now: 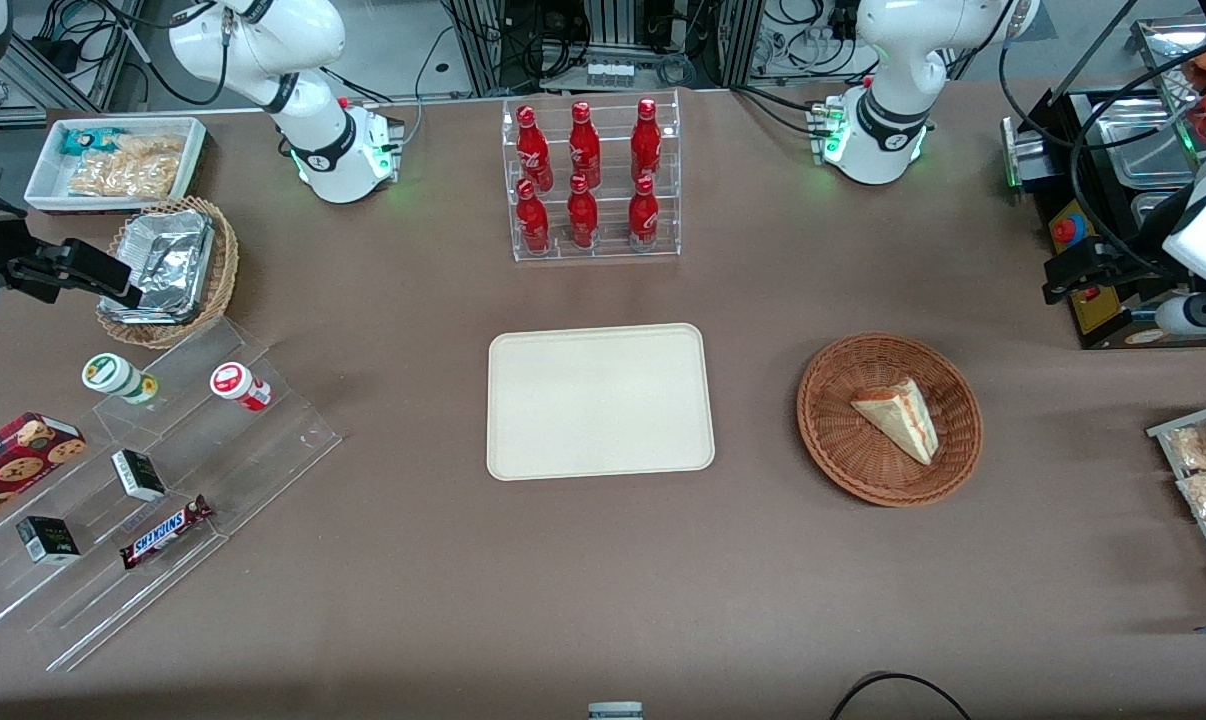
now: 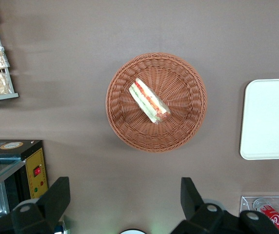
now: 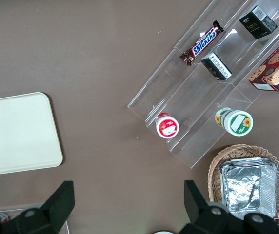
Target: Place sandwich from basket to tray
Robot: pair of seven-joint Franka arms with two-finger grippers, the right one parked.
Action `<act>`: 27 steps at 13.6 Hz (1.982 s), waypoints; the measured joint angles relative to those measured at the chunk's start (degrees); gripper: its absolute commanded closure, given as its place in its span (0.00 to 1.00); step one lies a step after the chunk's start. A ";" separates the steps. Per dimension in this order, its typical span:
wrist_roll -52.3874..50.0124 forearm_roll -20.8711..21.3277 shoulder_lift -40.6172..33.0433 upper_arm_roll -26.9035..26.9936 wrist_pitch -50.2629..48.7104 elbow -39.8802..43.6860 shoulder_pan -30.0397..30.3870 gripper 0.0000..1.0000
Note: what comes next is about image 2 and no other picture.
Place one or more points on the clear acrylic bottle rack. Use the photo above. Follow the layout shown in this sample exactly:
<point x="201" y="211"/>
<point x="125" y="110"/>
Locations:
<point x="245" y="204"/>

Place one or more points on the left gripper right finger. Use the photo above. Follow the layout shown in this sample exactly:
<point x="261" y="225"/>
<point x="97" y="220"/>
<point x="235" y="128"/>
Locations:
<point x="193" y="209"/>

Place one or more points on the round brown wicker basket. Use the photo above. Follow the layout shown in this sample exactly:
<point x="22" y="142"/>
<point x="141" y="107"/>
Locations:
<point x="183" y="97"/>

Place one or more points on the black food warmer cabinet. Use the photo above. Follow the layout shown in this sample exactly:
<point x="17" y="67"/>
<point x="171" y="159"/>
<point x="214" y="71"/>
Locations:
<point x="35" y="161"/>

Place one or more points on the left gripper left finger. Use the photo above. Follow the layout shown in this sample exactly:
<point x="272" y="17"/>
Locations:
<point x="49" y="202"/>

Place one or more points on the red cola bottle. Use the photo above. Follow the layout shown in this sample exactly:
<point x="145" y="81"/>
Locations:
<point x="276" y="218"/>

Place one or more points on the triangle sandwich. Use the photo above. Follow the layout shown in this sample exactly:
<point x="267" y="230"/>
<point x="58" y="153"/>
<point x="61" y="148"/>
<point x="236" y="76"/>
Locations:
<point x="148" y="101"/>

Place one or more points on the tray of packaged snacks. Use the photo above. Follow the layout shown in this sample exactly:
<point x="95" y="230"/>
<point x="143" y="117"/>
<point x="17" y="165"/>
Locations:
<point x="3" y="96"/>

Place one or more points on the beige plastic serving tray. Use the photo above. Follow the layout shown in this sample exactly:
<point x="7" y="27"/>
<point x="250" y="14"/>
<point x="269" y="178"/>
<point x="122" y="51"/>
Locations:
<point x="268" y="119"/>

